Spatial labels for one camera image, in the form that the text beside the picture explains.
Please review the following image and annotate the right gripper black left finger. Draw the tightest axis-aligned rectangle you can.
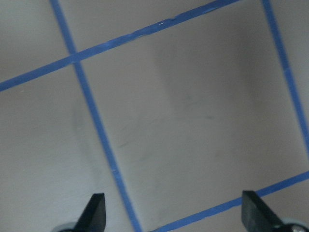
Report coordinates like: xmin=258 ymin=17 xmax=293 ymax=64
xmin=73 ymin=193 xmax=106 ymax=232

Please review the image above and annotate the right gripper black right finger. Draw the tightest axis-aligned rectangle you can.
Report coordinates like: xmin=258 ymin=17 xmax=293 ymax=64
xmin=242 ymin=190 xmax=284 ymax=232

